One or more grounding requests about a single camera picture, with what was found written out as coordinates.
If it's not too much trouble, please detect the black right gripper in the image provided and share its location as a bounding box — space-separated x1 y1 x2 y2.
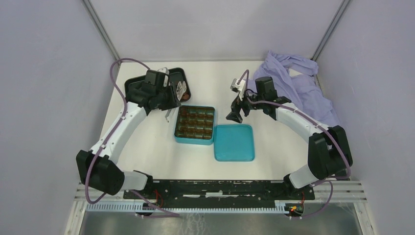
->
226 87 265 124

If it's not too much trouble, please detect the steel tongs white handle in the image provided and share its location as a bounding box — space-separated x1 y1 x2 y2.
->
165 81 187 122

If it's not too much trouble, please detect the teal chocolate box with dividers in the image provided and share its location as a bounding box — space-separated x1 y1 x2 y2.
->
174 105 215 145

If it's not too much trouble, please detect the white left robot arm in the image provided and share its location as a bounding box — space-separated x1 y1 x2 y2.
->
76 68 190 200

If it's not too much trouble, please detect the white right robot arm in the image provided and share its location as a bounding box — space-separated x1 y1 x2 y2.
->
226 77 353 200

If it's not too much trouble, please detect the black chocolate tray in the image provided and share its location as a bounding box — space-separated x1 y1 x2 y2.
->
124 68 191 102

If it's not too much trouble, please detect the teal box lid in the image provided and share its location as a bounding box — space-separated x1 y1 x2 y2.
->
213 124 255 162

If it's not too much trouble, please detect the lavender crumpled cloth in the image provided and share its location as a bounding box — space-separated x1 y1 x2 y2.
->
248 51 340 126

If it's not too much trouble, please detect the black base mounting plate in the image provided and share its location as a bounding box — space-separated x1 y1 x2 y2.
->
136 179 315 200

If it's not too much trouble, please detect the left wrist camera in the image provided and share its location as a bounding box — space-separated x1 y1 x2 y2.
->
157 67 169 87

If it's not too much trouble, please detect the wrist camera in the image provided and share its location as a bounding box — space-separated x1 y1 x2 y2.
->
157 67 169 87
231 78 246 100

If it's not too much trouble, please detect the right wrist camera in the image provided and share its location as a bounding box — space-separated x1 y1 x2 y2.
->
231 78 246 100

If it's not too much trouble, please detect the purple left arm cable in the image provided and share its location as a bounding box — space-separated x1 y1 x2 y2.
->
85 57 181 218

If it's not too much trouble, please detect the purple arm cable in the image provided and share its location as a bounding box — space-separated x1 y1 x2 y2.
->
238 69 352 219
85 57 181 218

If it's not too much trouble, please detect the white cable duct rail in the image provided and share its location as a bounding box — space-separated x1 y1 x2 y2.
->
86 201 292 214

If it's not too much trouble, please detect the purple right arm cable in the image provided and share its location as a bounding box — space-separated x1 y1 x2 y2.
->
238 69 352 219

